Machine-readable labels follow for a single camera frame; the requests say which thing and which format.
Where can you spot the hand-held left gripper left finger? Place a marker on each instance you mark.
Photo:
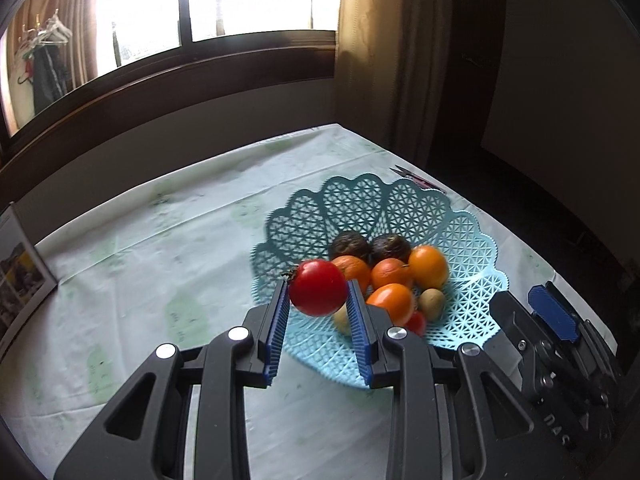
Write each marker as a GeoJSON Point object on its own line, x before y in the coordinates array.
{"type": "Point", "coordinates": [275, 340]}

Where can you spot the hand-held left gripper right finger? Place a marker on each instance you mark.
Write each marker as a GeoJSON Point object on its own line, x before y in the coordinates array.
{"type": "Point", "coordinates": [361, 340]}

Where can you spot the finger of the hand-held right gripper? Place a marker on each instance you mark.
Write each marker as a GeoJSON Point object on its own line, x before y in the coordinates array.
{"type": "Point", "coordinates": [555, 310]}
{"type": "Point", "coordinates": [520, 330]}

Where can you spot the brown kiwi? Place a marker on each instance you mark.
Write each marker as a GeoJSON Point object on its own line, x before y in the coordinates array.
{"type": "Point", "coordinates": [431, 304]}
{"type": "Point", "coordinates": [342, 321]}

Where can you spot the round orange mandarin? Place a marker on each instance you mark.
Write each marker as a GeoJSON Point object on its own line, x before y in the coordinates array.
{"type": "Point", "coordinates": [391, 273]}
{"type": "Point", "coordinates": [357, 270]}
{"type": "Point", "coordinates": [391, 303]}

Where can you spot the small red tomato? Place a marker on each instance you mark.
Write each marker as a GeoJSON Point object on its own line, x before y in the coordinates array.
{"type": "Point", "coordinates": [416, 323]}

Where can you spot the large red tomato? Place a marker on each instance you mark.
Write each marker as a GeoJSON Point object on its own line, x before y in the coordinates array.
{"type": "Point", "coordinates": [319, 287]}

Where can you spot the oval orange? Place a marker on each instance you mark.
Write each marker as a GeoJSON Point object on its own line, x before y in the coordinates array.
{"type": "Point", "coordinates": [428, 266]}

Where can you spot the light blue lattice basket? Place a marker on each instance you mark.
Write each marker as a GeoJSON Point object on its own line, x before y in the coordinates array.
{"type": "Point", "coordinates": [450, 240]}

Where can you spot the dark round fruit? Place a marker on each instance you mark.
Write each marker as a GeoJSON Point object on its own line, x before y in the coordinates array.
{"type": "Point", "coordinates": [390, 247]}
{"type": "Point", "coordinates": [348, 246]}

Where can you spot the white green patterned tablecloth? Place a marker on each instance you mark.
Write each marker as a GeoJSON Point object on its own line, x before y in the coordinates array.
{"type": "Point", "coordinates": [150, 260]}

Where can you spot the small red black tool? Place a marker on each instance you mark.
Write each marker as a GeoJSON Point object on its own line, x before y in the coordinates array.
{"type": "Point", "coordinates": [419, 181]}

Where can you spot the photo collage board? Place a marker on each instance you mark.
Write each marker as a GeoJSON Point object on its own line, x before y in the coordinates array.
{"type": "Point", "coordinates": [20, 280]}

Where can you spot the beige curtain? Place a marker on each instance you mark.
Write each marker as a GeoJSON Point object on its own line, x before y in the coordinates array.
{"type": "Point", "coordinates": [372, 60]}

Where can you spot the dark framed window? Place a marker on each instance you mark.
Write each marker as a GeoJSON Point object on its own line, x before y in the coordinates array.
{"type": "Point", "coordinates": [225, 0]}

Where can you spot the clothes on hangers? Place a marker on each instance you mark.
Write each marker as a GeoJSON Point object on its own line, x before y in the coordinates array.
{"type": "Point", "coordinates": [46, 67]}

